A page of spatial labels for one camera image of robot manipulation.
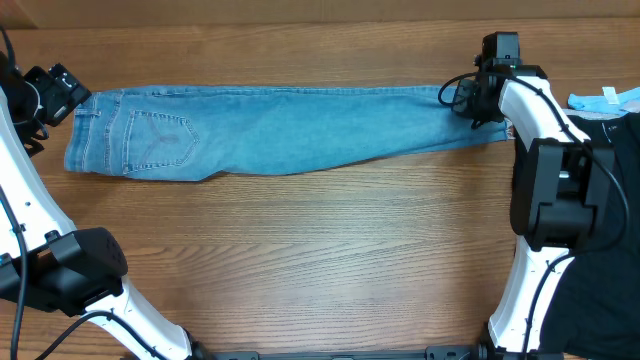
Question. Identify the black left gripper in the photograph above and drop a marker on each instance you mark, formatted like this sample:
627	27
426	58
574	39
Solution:
65	93

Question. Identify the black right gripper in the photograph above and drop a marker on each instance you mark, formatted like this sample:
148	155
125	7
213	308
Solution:
473	105

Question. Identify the light blue denim jeans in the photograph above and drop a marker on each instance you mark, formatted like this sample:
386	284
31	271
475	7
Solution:
189	133

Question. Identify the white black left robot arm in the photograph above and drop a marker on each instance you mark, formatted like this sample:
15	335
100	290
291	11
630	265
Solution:
46	262

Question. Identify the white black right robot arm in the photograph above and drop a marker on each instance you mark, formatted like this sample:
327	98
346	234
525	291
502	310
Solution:
560	190

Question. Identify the light blue cloth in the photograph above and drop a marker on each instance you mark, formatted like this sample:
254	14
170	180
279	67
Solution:
610	102

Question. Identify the black garment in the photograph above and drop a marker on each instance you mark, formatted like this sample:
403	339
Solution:
595	309

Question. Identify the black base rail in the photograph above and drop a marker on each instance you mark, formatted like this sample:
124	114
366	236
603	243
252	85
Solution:
447	352

